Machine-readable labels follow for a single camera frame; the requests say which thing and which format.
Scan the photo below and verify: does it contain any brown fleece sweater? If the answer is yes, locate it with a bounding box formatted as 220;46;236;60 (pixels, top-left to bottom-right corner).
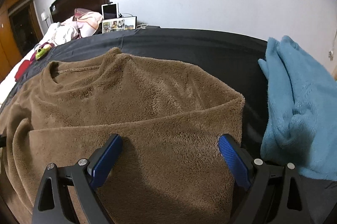
1;48;245;223

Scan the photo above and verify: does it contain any blue fleece garment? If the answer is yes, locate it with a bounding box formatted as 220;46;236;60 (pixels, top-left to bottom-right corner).
258;36;336;181

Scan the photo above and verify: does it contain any white quilt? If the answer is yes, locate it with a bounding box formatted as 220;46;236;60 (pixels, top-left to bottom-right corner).
0;41;56;105

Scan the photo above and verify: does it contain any red folded garment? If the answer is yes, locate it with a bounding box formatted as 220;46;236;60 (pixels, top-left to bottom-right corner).
14;60;31;82

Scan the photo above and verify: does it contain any black satin sheet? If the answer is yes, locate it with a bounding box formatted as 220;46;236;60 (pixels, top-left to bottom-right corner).
0;25;337;224

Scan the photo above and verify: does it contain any magenta folded garment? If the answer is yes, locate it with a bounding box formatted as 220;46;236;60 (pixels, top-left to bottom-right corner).
30;42;54;62

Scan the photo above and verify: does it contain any green toy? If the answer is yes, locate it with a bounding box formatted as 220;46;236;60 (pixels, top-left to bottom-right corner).
35;44;52;61

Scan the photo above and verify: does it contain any cream pink blanket pile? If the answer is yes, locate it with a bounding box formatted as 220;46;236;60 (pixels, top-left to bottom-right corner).
40;16;79;46

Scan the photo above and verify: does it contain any wooden wardrobe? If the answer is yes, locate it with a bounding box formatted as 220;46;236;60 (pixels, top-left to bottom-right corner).
1;0;42;80

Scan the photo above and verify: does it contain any striped pink pillow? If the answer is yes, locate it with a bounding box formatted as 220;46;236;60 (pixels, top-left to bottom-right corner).
73;8;103;38

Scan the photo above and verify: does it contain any white bedside lamp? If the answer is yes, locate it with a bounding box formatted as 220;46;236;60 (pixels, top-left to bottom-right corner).
41;11;49;28

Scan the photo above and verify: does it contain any dark doorway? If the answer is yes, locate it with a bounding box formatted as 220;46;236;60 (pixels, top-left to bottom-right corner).
8;0;43;57

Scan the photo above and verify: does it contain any white tablet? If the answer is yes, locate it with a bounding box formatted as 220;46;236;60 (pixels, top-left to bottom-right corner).
101;2;119;20

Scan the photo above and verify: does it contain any photo collage frame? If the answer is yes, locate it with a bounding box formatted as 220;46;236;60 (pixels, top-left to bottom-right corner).
102;17;136;33

